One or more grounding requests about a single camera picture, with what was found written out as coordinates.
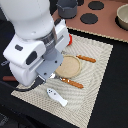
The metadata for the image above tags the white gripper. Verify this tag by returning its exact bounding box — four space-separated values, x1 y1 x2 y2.
3 19 69 86

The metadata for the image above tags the white toy fish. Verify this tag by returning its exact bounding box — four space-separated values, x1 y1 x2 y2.
47 88 68 107

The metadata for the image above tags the brown toy sausage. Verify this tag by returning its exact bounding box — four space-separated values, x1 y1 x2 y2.
2 76 16 82

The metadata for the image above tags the red toy tomato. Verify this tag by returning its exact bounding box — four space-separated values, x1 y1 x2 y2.
68 34 72 46

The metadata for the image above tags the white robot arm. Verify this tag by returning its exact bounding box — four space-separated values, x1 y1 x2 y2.
0 0 69 86

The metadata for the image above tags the tan round plate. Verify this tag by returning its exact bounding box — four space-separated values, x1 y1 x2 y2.
55 55 81 78

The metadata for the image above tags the beige woven placemat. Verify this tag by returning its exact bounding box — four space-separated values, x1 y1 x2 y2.
12 35 113 128

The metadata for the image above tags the grey toy pot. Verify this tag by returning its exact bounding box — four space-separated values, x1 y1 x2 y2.
57 0 77 19

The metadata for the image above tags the beige bowl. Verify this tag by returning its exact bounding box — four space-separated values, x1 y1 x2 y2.
117 4 128 30

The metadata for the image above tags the knife with orange handle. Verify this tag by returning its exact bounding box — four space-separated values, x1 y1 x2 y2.
76 55 96 63

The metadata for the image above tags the fork with orange handle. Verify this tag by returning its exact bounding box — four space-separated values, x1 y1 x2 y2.
49 73 85 90

